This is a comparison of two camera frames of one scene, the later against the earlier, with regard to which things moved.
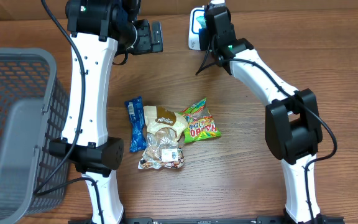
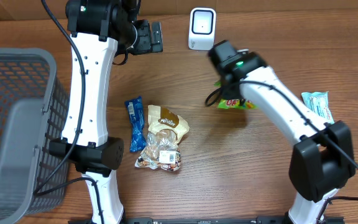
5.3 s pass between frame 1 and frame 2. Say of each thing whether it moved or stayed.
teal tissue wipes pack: moved
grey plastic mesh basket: stayed
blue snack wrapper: stayed
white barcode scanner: stayed
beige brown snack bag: stayed
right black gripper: moved
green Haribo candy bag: moved
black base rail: stayed
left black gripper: stayed
